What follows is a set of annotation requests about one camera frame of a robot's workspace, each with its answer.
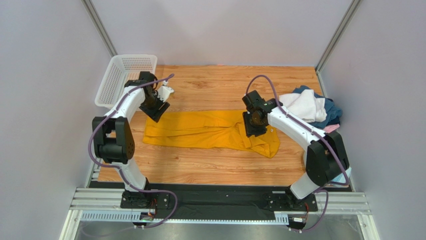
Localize yellow t-shirt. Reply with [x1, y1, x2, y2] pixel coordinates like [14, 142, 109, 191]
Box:
[143, 110, 281, 158]

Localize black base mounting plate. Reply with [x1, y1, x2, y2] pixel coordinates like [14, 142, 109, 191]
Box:
[120, 183, 320, 221]

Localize white t-shirt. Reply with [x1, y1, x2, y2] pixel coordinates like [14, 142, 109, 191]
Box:
[279, 89, 327, 123]

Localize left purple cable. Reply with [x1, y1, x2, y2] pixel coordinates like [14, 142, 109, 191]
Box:
[87, 73, 179, 229]

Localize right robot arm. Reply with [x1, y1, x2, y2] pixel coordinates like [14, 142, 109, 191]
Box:
[242, 90, 350, 200]

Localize light blue headphones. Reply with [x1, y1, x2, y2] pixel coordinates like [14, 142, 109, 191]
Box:
[327, 166, 352, 187]

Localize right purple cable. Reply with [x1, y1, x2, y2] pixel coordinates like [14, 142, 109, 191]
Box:
[245, 74, 350, 233]

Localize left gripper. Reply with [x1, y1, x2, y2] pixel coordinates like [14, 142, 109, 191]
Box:
[140, 90, 171, 123]

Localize white plastic basket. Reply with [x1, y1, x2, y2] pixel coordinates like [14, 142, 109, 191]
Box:
[94, 54, 158, 109]

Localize purple cable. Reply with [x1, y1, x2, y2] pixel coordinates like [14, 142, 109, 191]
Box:
[87, 73, 179, 229]
[245, 74, 350, 233]

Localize blue t-shirt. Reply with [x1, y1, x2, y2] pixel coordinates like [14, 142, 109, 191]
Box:
[309, 92, 343, 129]

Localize pink garment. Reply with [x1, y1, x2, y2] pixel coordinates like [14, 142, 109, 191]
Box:
[323, 124, 340, 133]

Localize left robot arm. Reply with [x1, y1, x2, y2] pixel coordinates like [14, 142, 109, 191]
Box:
[88, 71, 175, 201]

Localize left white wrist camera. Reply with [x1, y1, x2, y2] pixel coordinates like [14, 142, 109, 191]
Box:
[157, 85, 175, 103]

